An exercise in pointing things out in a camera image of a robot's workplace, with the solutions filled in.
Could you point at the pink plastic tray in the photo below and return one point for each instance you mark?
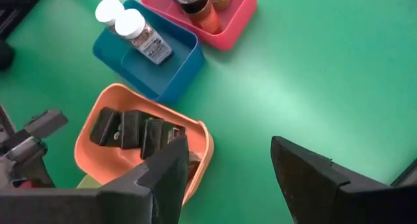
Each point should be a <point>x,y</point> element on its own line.
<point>107,165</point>

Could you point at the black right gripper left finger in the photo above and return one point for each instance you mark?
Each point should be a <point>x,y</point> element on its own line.
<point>97,207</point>

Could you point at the white-lidded bagel seasoning jar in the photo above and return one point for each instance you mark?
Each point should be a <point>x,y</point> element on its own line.
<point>109,10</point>
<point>146,41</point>

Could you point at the blue plastic bin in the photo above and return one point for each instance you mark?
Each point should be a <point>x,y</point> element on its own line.
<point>156,77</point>

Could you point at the black aluminium rig frame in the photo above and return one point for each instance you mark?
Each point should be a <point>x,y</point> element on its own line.
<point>408,175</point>

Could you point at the yellow plastic bin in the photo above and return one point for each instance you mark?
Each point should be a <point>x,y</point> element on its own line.
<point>89,183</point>

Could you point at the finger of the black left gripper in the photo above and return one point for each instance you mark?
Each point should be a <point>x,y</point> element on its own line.
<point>27,149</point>
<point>47,123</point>

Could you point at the pink plastic bin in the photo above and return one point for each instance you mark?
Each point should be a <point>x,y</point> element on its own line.
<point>234,25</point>

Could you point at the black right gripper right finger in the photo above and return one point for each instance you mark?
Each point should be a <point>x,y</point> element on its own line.
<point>325,201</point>

